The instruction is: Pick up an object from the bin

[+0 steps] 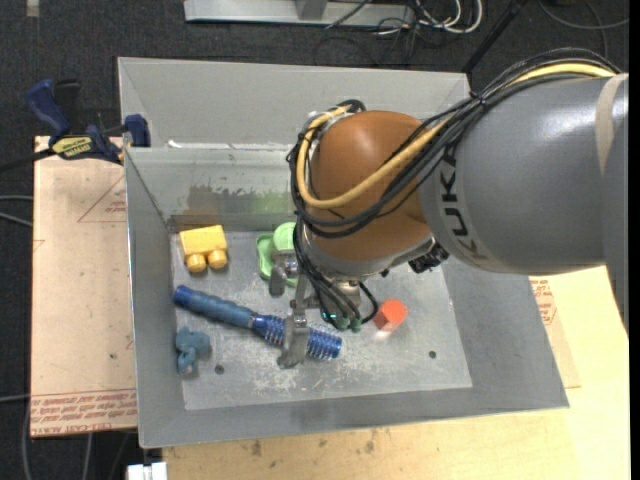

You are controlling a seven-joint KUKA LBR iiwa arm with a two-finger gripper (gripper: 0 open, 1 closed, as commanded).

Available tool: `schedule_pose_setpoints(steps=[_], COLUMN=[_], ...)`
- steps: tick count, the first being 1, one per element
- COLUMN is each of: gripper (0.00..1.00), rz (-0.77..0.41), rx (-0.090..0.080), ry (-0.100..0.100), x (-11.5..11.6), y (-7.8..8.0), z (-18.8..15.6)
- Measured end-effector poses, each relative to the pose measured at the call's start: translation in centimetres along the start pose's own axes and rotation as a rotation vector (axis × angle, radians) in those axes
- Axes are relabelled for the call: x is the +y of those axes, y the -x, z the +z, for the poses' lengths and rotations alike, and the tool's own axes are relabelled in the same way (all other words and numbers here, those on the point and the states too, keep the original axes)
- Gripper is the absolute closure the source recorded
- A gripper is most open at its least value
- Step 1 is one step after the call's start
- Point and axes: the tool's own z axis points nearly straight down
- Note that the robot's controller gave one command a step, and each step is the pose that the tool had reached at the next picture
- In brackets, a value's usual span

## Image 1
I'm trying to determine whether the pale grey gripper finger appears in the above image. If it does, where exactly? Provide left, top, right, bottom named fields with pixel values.
left=277, top=314, right=311, bottom=370
left=268, top=259, right=302, bottom=298

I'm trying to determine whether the orange-red block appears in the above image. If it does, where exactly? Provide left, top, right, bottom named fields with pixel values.
left=372, top=298, right=409, bottom=332

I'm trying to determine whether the grey-blue toy figure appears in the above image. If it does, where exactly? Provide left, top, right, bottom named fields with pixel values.
left=174, top=325, right=213, bottom=376

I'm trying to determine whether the yellow toy building block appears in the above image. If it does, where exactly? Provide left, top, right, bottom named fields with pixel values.
left=178, top=224, right=230, bottom=275

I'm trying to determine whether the blue ribbed tool handle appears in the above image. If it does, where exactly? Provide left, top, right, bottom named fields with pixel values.
left=172, top=284, right=344, bottom=363

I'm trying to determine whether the brown cardboard board, red print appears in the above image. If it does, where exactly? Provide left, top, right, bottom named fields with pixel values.
left=29, top=135, right=582, bottom=440

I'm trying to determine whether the black cylinder on white bracket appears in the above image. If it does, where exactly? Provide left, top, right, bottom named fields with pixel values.
left=406, top=239, right=451, bottom=275

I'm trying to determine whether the grey metal bin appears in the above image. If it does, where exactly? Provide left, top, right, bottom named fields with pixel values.
left=117, top=56, right=570, bottom=450

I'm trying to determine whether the light green plastic toy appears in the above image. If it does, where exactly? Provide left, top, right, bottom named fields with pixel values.
left=255, top=220, right=301, bottom=282

